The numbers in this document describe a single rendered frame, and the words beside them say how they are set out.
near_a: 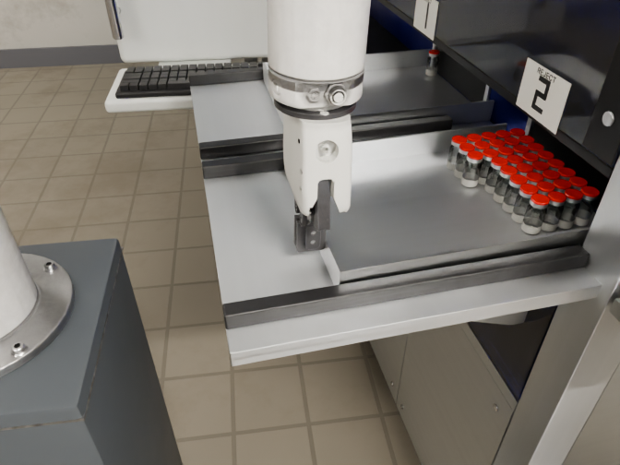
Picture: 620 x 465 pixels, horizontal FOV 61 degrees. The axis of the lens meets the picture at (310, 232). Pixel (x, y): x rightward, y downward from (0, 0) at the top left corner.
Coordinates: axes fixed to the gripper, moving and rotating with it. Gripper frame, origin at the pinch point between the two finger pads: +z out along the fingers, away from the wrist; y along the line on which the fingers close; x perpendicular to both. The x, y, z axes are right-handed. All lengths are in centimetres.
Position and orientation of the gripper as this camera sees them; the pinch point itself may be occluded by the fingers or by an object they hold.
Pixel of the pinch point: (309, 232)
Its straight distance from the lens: 57.0
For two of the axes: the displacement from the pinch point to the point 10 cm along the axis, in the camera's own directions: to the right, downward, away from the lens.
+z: -0.3, 7.9, 6.1
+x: -9.7, 1.2, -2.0
